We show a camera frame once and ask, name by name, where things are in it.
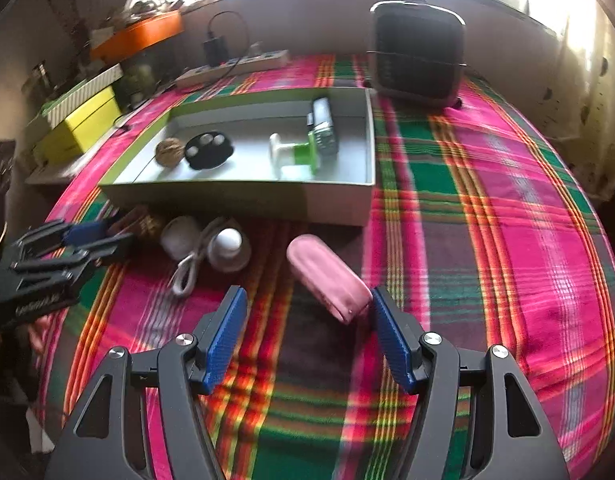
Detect white green spool massager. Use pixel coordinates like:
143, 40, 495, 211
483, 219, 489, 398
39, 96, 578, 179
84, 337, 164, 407
268, 132, 321, 177

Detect black charger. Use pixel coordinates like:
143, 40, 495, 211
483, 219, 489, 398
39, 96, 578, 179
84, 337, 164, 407
203, 35, 229, 67

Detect person's left hand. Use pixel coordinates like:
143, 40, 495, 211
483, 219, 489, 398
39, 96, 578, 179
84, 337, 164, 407
28, 316, 52, 352

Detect white usb cable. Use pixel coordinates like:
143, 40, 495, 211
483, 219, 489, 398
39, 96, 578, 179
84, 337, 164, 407
167, 216, 228, 297

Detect white side shelf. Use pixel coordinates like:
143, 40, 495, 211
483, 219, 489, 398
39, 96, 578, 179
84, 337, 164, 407
24, 145, 94, 187

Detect green white striped box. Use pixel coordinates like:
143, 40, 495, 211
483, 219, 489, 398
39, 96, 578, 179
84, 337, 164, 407
27, 62, 124, 133

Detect brown walnut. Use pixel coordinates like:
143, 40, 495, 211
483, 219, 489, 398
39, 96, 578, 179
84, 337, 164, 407
131, 211, 163, 241
154, 138, 184, 167

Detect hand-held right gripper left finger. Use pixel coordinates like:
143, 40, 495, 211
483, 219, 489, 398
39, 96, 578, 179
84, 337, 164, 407
44, 285, 249, 480

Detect white power strip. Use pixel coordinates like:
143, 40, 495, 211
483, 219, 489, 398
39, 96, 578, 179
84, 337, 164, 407
174, 49, 290, 88

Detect grey space heater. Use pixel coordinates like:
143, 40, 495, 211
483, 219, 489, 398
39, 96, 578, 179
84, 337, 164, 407
368, 0, 467, 107

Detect yellow-green box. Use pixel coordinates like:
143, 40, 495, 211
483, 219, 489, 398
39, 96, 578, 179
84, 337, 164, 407
33, 86, 122, 163

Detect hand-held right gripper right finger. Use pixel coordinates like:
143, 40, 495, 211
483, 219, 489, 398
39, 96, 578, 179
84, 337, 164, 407
371, 286, 571, 480

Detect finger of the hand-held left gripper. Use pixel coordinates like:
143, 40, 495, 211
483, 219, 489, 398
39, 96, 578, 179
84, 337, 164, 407
7, 219, 110, 262
12, 232, 138, 296

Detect spotted cream curtain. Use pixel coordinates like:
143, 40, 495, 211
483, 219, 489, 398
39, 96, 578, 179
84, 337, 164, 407
537, 0, 615, 201

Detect pink case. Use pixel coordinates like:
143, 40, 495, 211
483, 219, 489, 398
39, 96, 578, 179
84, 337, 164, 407
286, 234, 373, 323

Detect small white round jar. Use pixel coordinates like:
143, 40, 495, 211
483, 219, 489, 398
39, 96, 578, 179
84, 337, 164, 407
160, 216, 200, 259

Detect orange tray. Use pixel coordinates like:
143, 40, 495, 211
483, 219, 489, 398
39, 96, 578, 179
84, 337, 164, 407
90, 10, 183, 61

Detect green glass jars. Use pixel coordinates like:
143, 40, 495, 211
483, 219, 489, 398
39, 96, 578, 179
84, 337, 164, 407
120, 62, 155, 101

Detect black charger cable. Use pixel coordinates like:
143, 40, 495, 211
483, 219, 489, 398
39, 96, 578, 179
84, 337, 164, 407
207, 11, 251, 79

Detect black silver rectangular device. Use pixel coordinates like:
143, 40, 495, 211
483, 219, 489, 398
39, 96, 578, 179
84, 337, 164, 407
306, 97, 341, 156

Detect plaid tablecloth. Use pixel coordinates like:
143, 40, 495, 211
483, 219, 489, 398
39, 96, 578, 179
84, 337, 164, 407
37, 52, 615, 480

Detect green cardboard box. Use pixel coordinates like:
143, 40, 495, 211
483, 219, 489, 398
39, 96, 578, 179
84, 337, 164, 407
97, 87, 377, 227

